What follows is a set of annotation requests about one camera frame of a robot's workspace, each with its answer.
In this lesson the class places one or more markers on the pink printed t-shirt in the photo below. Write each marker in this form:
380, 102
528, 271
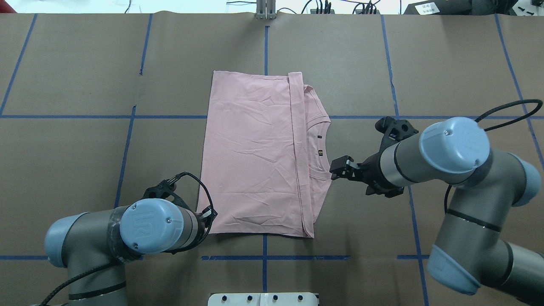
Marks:
264, 158

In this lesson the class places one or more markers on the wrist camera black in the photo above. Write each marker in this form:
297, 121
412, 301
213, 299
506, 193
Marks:
163, 190
394, 130

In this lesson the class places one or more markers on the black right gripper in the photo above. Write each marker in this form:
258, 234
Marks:
370, 172

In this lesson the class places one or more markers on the aluminium frame post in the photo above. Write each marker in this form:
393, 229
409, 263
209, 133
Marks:
266, 9

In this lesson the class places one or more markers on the black power adapter box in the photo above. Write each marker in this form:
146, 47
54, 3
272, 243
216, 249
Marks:
439, 7

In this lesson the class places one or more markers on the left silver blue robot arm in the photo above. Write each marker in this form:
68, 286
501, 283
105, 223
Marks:
95, 247

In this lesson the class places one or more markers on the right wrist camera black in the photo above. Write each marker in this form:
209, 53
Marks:
394, 130

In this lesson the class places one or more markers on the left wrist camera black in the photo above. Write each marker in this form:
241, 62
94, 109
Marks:
163, 190

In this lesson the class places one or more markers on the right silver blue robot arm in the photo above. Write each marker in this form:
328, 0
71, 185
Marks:
468, 252

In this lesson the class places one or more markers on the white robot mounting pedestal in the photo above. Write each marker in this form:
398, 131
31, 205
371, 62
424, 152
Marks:
265, 299

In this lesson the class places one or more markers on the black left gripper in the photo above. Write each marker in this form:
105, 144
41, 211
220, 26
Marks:
203, 222

